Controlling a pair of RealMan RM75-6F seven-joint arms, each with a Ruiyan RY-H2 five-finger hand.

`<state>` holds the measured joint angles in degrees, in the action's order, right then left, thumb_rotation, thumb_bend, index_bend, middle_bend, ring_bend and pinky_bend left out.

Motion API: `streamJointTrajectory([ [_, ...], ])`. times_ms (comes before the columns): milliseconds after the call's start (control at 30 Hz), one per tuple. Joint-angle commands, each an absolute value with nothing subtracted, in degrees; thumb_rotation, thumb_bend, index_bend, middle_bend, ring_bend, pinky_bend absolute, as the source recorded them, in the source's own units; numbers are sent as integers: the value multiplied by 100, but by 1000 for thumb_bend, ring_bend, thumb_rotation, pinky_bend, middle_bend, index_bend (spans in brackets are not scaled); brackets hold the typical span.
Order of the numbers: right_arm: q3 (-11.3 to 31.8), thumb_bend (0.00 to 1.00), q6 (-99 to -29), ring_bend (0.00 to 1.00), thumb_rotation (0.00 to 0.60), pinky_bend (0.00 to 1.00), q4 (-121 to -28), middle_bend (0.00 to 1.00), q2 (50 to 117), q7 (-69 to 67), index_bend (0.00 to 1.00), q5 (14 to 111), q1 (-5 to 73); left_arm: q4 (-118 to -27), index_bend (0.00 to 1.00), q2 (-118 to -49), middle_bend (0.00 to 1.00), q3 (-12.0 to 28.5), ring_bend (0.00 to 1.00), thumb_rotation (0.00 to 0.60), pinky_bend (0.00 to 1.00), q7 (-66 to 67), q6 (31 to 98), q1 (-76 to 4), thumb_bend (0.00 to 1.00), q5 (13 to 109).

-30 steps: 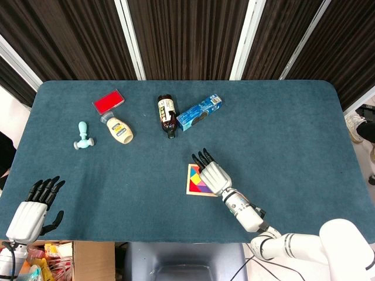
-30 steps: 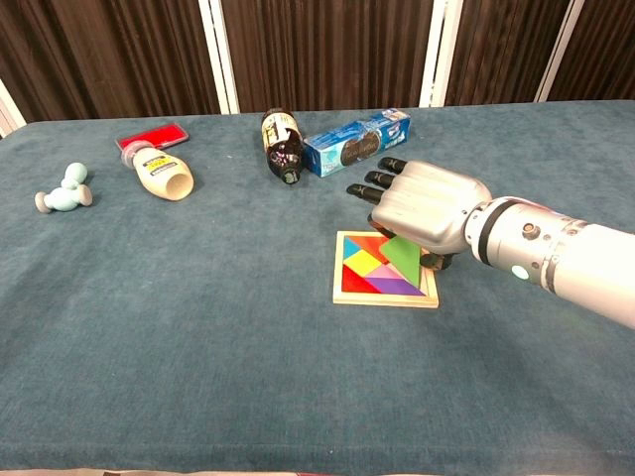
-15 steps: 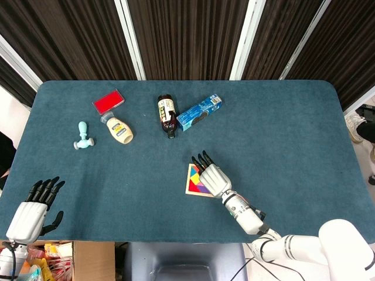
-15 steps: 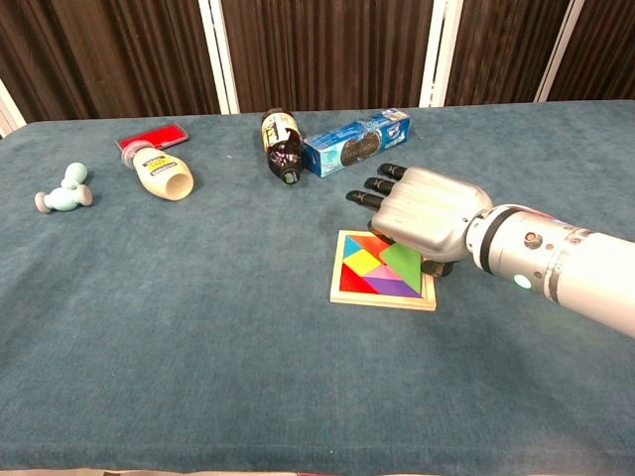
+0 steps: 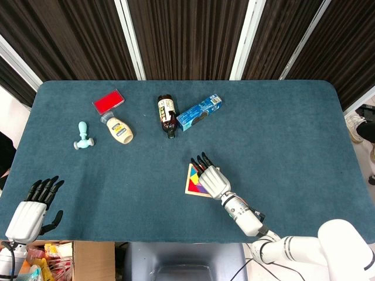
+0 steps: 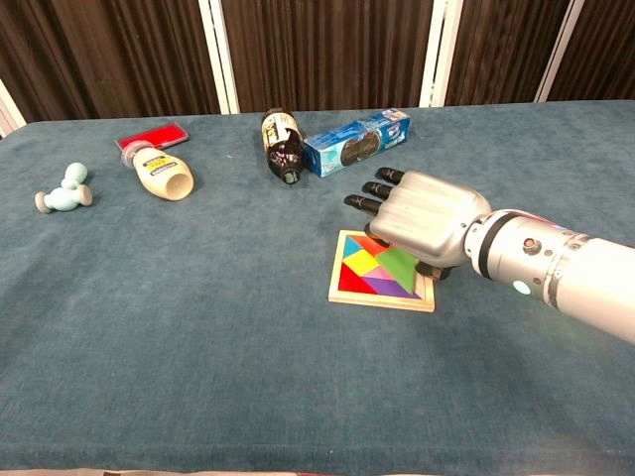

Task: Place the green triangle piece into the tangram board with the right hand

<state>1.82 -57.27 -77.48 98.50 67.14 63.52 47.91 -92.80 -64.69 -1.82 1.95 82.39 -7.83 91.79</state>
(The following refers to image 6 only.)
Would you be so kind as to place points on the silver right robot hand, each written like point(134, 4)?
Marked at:
point(426, 213)

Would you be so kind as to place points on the green wooden triangle piece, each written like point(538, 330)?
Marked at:
point(399, 268)

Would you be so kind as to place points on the orange tangram triangle piece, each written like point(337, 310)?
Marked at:
point(369, 243)

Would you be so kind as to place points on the pink triangular block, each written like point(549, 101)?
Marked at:
point(381, 273)

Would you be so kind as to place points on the yellow square tangram piece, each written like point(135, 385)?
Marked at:
point(363, 261)

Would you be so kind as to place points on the blue tangram triangle piece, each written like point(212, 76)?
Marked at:
point(352, 245)

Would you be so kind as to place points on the purple parallelogram tangram piece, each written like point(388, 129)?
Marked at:
point(392, 288)

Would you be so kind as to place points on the red tangram triangle piece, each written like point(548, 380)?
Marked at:
point(352, 282)

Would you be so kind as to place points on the wooden tangram puzzle tray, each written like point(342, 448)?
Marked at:
point(377, 303)

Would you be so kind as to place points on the blue cookie box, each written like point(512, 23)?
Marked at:
point(357, 144)

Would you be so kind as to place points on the dark glass bottle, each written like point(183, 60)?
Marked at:
point(283, 149)

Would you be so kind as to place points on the brown pleated screen panel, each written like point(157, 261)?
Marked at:
point(322, 49)
point(605, 49)
point(99, 49)
point(501, 49)

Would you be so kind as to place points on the teal velvet tablecloth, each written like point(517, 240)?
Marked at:
point(198, 322)

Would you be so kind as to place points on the cream mayonnaise squeeze bottle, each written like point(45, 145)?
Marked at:
point(159, 173)

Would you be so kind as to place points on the flat red case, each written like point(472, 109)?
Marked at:
point(159, 134)

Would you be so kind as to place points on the light blue toy figure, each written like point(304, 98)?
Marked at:
point(62, 198)

